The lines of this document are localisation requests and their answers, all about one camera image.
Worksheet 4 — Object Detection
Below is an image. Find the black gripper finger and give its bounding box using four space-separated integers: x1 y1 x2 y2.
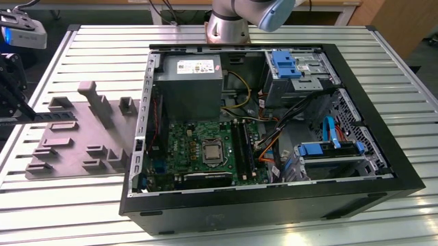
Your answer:
13 88 38 122

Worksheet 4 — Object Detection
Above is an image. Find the blue RAM stick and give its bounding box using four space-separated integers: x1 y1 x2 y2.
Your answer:
34 111 77 123

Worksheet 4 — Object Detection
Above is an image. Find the black RAM slot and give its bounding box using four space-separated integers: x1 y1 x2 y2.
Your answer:
232 119 250 180

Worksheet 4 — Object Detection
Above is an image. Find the dark installed RAM stick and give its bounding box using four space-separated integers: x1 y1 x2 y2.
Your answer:
241 119 257 178

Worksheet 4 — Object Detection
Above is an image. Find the grey parts rack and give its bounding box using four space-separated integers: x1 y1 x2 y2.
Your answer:
25 80 142 180

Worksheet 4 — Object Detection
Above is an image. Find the grey power supply unit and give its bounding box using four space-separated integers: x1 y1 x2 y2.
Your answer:
154 55 226 124

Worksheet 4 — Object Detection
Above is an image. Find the green motherboard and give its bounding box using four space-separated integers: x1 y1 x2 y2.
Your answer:
143 120 276 192

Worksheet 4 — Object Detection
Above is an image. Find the CPU socket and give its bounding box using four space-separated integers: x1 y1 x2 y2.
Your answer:
200 137 230 168

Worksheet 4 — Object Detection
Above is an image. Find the silver CPU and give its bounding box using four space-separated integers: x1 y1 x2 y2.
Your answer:
205 145 224 161

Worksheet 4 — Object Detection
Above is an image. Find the black graphics card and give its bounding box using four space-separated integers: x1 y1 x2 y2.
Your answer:
174 171 233 190

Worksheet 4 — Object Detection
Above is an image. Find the black PC case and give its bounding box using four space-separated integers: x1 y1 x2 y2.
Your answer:
118 43 428 235

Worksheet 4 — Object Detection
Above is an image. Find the blue drive bay latch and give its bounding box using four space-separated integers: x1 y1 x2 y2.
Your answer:
272 51 304 79

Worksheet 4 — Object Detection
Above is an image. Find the metal drive cage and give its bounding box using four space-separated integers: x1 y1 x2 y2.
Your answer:
264 50 344 108

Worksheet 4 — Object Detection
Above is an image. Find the hard disk in blue carrier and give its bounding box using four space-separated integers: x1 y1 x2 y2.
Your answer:
296 142 367 161

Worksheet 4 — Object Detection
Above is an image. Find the metal disk bay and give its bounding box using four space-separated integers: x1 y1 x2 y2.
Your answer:
282 143 395 183

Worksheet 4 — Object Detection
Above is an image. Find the white framed desk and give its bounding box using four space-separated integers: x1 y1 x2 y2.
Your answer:
126 0 364 26

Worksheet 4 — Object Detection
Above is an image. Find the brown wooden cabinet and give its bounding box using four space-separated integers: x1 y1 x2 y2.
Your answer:
348 0 438 59

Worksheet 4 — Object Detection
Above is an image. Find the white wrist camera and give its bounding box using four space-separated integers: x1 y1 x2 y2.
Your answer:
0 9 49 50

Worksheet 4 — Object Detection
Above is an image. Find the yellow wire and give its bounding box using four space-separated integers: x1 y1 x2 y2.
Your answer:
221 70 253 116

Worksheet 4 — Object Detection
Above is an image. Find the orange wire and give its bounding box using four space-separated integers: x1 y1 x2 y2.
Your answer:
258 147 276 163

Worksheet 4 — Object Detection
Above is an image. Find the black cable bundle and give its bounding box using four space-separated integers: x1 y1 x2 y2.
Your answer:
272 88 341 183

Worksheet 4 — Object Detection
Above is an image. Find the blue flat data cable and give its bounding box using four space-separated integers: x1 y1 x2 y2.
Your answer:
324 115 344 149

